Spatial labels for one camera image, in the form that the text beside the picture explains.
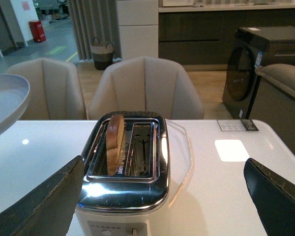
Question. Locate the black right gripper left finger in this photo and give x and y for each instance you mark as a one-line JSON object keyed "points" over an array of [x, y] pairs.
{"points": [[48, 209]]}

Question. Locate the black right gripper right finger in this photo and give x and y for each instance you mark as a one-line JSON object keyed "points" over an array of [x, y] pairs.
{"points": [[273, 197]]}

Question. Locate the slice of bread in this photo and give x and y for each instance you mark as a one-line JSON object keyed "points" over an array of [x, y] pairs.
{"points": [[114, 142]]}

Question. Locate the white round plate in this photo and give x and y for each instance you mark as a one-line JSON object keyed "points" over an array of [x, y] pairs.
{"points": [[14, 99]]}

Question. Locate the white chrome two-slot toaster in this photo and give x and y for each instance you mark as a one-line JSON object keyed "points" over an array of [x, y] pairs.
{"points": [[134, 201]]}

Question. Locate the label card on table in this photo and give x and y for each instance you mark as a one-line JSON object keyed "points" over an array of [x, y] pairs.
{"points": [[237, 125]]}

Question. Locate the left beige chair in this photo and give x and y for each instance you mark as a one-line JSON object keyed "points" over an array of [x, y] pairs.
{"points": [[55, 91]]}

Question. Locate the beige chair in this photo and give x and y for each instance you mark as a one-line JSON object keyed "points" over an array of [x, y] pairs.
{"points": [[55, 91], [147, 84]]}

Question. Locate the beige cushion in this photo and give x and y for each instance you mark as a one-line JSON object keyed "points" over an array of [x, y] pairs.
{"points": [[281, 76]]}

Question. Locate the right beige chair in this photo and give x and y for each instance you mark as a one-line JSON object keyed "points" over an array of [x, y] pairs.
{"points": [[147, 84]]}

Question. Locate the black front-load washing machine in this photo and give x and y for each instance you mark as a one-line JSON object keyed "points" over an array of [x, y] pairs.
{"points": [[254, 47]]}

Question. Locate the dark kitchen counter cabinet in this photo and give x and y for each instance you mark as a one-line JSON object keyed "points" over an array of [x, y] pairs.
{"points": [[207, 37]]}

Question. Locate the grey curtain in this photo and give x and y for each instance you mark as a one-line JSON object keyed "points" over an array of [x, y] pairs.
{"points": [[94, 18]]}

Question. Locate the white cabinet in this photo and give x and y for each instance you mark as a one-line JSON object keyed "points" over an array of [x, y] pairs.
{"points": [[138, 28]]}

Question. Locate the woven basket with handles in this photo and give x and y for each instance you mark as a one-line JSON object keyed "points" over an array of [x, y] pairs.
{"points": [[102, 53]]}

